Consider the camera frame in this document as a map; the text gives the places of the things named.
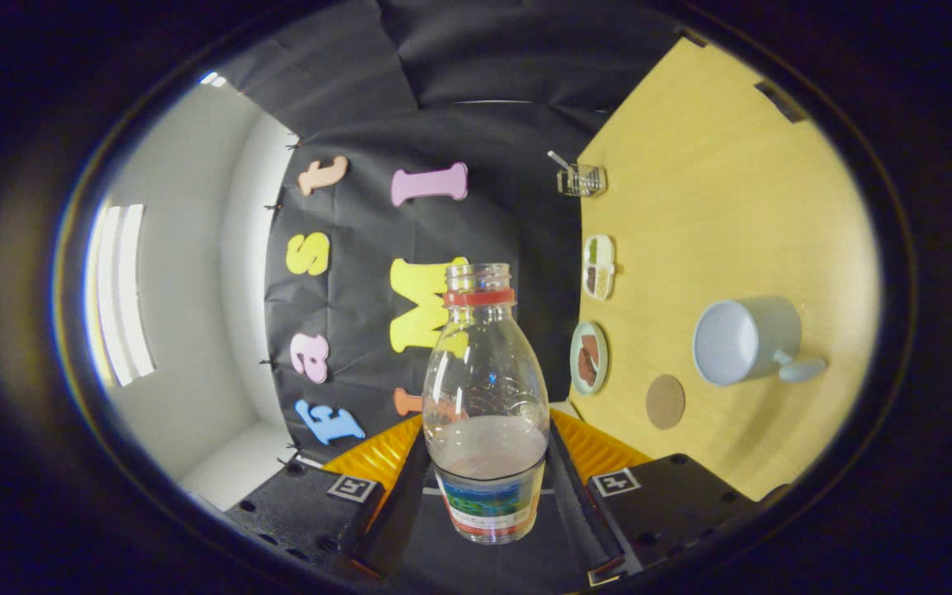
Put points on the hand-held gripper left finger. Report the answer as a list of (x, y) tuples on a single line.
[(402, 496)]

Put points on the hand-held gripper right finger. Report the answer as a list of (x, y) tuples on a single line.
[(575, 504)]

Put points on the clear plastic juice bottle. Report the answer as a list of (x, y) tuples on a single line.
[(484, 463)]

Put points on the round brown coaster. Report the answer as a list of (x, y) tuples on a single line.
[(665, 402)]

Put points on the white cup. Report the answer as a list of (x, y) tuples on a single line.
[(740, 339)]

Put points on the brown meat piece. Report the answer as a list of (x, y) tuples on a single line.
[(592, 345), (586, 372)]

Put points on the pale green plate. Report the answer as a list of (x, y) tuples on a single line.
[(603, 359)]

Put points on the white divided tray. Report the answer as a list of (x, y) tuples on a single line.
[(598, 268)]

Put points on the wooden table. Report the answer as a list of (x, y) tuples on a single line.
[(732, 207)]

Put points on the long ceiling light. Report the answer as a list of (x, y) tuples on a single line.
[(125, 293)]

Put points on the metal spoon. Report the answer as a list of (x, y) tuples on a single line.
[(559, 159)]

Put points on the black backdrop cloth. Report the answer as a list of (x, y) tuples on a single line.
[(484, 107)]

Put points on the small ceiling light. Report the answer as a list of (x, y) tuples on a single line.
[(213, 79)]

